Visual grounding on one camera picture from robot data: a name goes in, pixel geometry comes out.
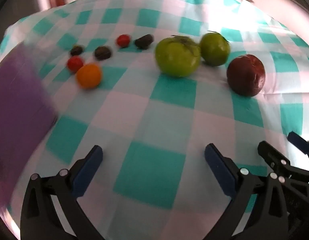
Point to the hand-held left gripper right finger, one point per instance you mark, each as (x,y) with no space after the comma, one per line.
(219,170)

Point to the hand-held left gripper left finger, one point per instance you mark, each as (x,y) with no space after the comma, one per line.
(87,170)

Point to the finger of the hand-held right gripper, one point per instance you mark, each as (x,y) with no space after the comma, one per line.
(267,150)
(298,141)

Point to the small orange tangerine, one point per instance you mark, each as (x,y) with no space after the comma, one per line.
(89,76)

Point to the purple box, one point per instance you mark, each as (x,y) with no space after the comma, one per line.
(17,105)

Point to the red cherry tomato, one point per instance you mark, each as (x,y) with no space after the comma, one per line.
(123,40)
(75,64)

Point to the small green tomato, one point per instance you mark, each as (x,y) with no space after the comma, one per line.
(214,48)

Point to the large green tomato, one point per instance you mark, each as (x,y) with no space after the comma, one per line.
(175,57)

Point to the teal checked tablecloth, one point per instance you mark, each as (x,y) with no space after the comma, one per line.
(169,130)

